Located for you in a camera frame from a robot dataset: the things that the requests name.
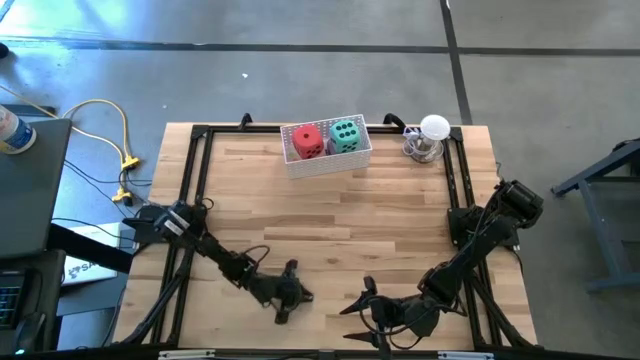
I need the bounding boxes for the black aluminium table frame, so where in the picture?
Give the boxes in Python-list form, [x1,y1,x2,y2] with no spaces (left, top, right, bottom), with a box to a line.
[112,112,539,351]

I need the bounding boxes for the yellow cable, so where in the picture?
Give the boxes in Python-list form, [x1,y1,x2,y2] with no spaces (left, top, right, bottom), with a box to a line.
[0,84,142,204]

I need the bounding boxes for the white bottle blue label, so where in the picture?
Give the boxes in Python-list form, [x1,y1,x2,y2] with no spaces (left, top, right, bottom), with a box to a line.
[0,104,38,155]

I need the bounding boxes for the black desk support bar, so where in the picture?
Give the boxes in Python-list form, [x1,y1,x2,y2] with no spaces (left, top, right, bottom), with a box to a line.
[47,222,135,275]

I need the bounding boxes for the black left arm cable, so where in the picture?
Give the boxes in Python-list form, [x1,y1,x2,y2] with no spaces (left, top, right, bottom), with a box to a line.
[242,243,274,274]

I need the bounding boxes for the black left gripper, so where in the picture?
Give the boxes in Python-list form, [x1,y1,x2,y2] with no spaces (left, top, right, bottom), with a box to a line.
[249,258,315,326]

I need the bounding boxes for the large red foam die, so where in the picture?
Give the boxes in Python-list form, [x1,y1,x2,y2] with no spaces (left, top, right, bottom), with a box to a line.
[291,124,325,160]

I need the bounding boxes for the backlit black keyboard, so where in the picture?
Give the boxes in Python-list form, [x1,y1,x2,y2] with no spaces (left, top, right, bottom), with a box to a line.
[0,284,24,331]

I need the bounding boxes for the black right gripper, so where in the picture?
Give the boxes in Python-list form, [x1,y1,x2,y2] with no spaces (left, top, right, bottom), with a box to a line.
[339,275,442,350]

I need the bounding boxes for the white coiled cable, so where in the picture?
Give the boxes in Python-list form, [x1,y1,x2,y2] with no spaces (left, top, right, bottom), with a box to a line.
[402,125,425,157]

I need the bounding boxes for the large green foam die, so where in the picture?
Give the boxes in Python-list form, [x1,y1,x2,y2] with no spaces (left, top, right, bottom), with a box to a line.
[328,121,361,155]

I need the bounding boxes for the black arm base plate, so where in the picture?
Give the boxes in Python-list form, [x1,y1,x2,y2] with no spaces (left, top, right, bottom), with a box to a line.
[122,204,204,246]
[447,207,521,249]

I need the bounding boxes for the grey side desk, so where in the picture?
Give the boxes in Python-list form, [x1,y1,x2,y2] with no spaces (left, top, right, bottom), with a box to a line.
[0,118,74,260]

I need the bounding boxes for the white perforated basket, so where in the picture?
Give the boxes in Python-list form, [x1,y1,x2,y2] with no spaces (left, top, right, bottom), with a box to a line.
[279,113,374,180]

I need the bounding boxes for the white bracket bar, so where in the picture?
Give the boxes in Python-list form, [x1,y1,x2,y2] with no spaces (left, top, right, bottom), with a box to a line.
[438,351,494,360]
[158,349,216,360]

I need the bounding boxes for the black computer mouse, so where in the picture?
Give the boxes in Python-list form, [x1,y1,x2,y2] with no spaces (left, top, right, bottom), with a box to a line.
[13,312,47,354]

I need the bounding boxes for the black lower desk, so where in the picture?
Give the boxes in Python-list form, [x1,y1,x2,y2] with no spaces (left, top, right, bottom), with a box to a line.
[0,248,69,354]

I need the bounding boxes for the white printed box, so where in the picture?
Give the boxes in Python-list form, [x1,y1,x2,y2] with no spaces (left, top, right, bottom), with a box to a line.
[62,222,124,287]

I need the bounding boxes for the blue metal stand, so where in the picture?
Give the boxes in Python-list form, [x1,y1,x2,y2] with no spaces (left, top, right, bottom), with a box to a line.
[551,137,640,294]

